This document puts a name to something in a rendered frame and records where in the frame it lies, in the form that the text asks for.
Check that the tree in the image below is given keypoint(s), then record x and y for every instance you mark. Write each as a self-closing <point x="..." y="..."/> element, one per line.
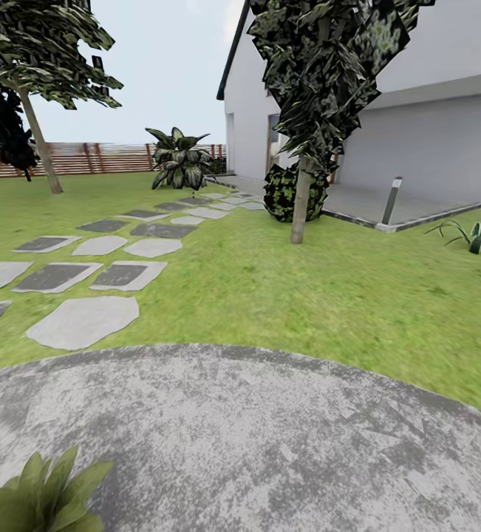
<point x="15" y="147"/>
<point x="39" y="54"/>
<point x="323" y="58"/>

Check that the fixed window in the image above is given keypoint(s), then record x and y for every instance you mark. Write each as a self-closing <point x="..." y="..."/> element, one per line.
<point x="274" y="143"/>

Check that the pot plant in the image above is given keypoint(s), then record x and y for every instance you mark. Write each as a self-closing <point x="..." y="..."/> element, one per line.
<point x="29" y="504"/>

